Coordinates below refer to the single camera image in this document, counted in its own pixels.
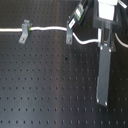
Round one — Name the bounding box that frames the grey cable clip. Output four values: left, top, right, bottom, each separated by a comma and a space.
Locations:
66, 28, 73, 45
19, 20, 31, 44

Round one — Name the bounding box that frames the white cable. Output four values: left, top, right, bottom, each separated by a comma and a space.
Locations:
0, 26, 128, 48

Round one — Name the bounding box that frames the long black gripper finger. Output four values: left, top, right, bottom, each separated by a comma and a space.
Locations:
96, 29, 111, 106

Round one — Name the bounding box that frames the grey cable clip left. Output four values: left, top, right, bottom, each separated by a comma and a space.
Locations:
19, 20, 31, 44

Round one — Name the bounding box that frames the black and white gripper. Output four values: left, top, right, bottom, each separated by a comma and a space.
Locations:
93, 0, 122, 52

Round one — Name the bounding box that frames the grey cable clip middle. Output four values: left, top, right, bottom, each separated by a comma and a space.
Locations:
66, 28, 73, 45

